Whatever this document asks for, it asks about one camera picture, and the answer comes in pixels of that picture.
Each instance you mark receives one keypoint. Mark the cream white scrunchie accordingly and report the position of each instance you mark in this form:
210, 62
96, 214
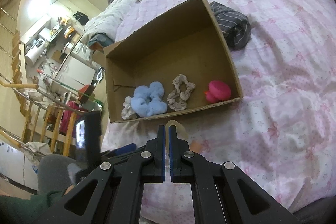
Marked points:
127, 112

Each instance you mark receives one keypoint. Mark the beige lace scrunchie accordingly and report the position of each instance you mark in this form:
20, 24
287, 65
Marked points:
177, 99

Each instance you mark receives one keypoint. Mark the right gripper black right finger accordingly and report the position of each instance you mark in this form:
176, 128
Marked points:
222, 193

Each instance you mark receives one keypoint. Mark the dark striped cloth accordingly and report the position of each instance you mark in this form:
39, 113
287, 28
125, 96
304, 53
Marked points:
234, 25

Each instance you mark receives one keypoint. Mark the light blue fluffy scrunchie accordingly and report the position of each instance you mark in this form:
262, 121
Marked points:
148, 101

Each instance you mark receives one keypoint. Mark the white floral duvet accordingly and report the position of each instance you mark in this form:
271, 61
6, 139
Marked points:
108, 21

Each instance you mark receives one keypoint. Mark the brown cardboard box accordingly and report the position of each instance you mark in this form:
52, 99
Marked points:
186, 40

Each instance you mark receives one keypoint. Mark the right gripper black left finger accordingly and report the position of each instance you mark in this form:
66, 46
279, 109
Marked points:
112, 194

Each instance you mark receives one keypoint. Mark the pink patterned quilt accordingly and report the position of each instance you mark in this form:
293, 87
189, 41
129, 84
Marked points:
282, 133

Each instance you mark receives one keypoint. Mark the wooden stair railing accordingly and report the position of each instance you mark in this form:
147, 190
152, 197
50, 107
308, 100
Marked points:
47, 119

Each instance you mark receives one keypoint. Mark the white washing machine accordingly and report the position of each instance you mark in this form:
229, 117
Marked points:
79, 51

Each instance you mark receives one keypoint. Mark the pink rubber toy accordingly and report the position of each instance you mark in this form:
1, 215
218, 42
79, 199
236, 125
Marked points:
218, 92

